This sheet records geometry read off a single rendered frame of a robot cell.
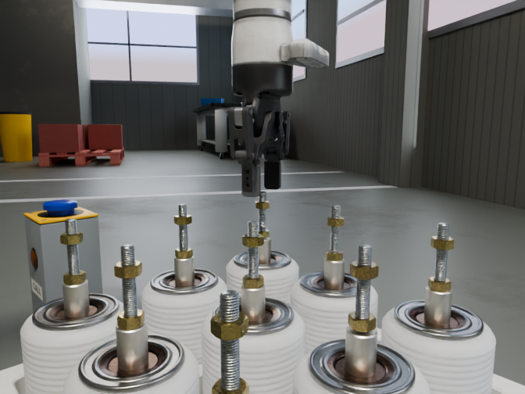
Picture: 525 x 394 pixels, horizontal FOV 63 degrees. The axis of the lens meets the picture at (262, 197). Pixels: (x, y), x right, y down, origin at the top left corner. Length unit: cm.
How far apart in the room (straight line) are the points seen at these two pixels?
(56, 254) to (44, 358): 18
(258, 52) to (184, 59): 795
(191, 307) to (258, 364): 11
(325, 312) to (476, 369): 14
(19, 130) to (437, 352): 594
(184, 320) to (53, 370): 13
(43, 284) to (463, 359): 46
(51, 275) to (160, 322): 17
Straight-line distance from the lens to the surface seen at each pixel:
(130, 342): 33
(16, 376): 52
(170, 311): 46
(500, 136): 273
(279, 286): 53
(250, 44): 51
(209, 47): 856
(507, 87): 272
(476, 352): 41
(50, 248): 57
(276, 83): 51
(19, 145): 615
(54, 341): 42
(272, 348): 38
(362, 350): 32
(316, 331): 46
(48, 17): 727
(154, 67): 841
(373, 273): 30
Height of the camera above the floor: 42
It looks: 9 degrees down
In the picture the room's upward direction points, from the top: straight up
